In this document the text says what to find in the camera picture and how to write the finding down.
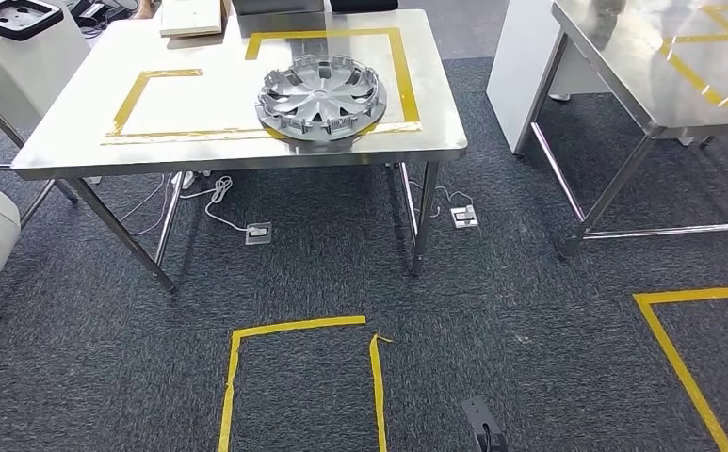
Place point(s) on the black carrying case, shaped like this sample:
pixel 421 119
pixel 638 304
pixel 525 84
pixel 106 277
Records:
pixel 363 5

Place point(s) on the open floor socket box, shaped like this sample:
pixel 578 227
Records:
pixel 258 233
pixel 464 216

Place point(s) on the black power adapter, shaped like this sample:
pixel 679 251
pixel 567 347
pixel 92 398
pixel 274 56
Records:
pixel 95 9

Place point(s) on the silver wheel hubcap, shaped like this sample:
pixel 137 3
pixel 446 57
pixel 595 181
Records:
pixel 320 93

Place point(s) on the yellow floor tape square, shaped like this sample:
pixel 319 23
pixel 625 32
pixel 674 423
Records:
pixel 301 327
pixel 700 294

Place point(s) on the white packaging insert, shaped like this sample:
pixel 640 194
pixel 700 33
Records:
pixel 189 15

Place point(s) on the black moulded plastic tray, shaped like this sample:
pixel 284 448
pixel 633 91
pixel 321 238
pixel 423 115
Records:
pixel 14 31

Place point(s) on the white cabinet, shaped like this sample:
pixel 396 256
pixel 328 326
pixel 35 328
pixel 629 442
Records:
pixel 33 75
pixel 516 75

